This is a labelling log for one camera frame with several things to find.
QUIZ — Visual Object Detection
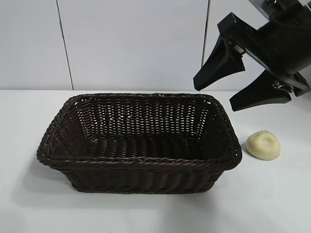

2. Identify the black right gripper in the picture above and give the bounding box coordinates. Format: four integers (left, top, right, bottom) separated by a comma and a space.
192, 0, 311, 113

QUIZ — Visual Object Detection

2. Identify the pale yellow egg yolk pastry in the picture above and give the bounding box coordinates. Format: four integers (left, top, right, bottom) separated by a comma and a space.
245, 130, 281, 161

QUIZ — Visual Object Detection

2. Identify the dark brown woven wicker basket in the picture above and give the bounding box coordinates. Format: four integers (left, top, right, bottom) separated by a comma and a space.
36, 92, 243, 195

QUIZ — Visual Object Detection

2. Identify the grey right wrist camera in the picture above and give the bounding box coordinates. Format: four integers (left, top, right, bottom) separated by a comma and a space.
251, 0, 276, 13

